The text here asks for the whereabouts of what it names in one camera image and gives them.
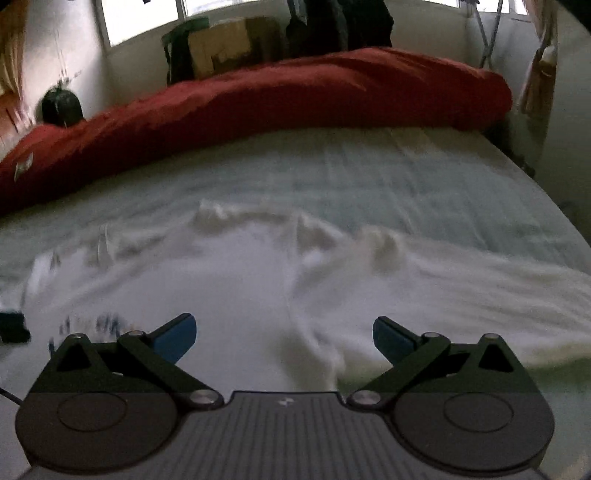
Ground patterned curtain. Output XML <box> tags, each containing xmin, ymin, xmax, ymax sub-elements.
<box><xmin>0</xmin><ymin>0</ymin><xmax>29</xmax><ymax>97</ymax></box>
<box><xmin>517</xmin><ymin>0</ymin><xmax>560</xmax><ymax>121</ymax></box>

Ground green stool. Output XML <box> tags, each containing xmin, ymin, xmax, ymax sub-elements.
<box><xmin>161</xmin><ymin>16</ymin><xmax>222</xmax><ymax>85</ymax></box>

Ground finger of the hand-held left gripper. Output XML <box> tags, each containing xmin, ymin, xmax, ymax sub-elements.
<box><xmin>0</xmin><ymin>312</ymin><xmax>31</xmax><ymax>345</ymax></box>

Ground white printed sweatshirt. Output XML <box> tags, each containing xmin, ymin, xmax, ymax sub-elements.
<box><xmin>0</xmin><ymin>198</ymin><xmax>591</xmax><ymax>398</ymax></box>

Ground metal clothes drying rack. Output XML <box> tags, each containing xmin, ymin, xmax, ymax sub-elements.
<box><xmin>459</xmin><ymin>0</ymin><xmax>509</xmax><ymax>70</ymax></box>

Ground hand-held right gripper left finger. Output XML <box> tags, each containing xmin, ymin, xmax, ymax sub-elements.
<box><xmin>44</xmin><ymin>313</ymin><xmax>225</xmax><ymax>409</ymax></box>

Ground window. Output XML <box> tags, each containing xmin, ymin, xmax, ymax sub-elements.
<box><xmin>99</xmin><ymin>0</ymin><xmax>532</xmax><ymax>47</ymax></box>

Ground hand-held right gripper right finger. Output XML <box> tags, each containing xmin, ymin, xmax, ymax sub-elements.
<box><xmin>346</xmin><ymin>316</ymin><xmax>543</xmax><ymax>409</ymax></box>

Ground green checked bed sheet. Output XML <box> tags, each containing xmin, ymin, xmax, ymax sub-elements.
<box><xmin>0</xmin><ymin>124</ymin><xmax>591</xmax><ymax>398</ymax></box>

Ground dark hanging jacket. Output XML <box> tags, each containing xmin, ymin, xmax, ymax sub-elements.
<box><xmin>344</xmin><ymin>0</ymin><xmax>394</xmax><ymax>52</ymax></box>

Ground red duvet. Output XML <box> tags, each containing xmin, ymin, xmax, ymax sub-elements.
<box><xmin>0</xmin><ymin>46</ymin><xmax>513</xmax><ymax>215</ymax></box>

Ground cardboard box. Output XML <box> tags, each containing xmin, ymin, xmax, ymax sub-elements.
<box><xmin>187</xmin><ymin>16</ymin><xmax>283</xmax><ymax>78</ymax></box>

